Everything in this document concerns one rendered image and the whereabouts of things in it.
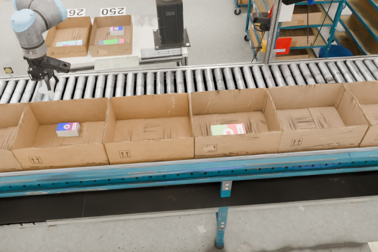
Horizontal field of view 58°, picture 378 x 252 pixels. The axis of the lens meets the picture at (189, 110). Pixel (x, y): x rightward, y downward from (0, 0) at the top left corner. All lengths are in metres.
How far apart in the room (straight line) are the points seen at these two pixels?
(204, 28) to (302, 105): 2.42
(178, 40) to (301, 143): 1.26
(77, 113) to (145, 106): 0.35
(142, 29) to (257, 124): 1.34
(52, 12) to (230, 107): 0.95
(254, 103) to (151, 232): 1.15
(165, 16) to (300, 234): 1.71
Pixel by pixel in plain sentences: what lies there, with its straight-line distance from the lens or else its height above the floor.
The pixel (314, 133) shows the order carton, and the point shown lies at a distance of 1.62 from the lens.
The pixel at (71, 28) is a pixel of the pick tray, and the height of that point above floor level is 0.76.
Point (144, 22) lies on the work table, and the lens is 2.81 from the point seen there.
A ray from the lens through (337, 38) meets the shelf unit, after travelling 3.96.
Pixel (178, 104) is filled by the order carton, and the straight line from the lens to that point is 1.73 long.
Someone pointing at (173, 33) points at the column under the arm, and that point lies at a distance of 2.47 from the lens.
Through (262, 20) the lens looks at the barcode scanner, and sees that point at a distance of 2.23.
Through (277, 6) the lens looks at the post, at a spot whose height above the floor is 1.18.
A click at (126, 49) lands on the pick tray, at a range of 2.45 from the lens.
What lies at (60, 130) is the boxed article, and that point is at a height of 0.93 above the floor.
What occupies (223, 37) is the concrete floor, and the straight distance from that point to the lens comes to 3.96.
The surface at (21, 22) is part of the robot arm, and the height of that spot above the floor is 1.55.
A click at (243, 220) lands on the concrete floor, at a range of 2.47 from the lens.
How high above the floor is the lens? 2.19
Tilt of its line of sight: 46 degrees down
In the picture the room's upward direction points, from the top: 1 degrees counter-clockwise
